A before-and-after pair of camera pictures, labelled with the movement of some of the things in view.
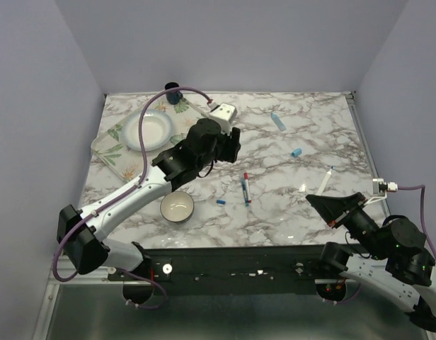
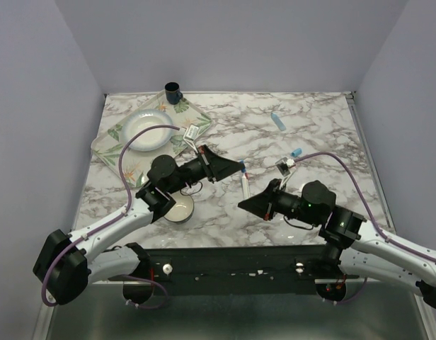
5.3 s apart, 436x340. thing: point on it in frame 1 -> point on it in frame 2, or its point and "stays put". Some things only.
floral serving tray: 120,159 stays put
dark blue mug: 173,96 stays put
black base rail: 235,270 stays put
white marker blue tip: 324,181 -> 245,187
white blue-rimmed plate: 157,129 stays put
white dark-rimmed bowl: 177,207 stays put
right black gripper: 332,207 -> 264,204
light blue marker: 277,122 stays put
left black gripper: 231,151 -> 214,166
